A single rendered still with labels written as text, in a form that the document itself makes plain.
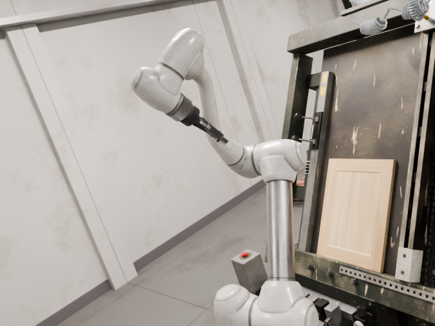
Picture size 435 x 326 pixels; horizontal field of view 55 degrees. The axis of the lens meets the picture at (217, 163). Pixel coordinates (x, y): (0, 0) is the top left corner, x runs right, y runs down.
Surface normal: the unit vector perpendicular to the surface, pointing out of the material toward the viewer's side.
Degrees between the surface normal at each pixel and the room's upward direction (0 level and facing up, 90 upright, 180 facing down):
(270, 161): 60
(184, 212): 90
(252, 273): 90
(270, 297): 51
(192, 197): 90
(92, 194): 90
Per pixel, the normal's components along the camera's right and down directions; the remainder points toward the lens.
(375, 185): -0.84, -0.16
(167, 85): 0.55, 0.11
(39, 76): 0.66, -0.05
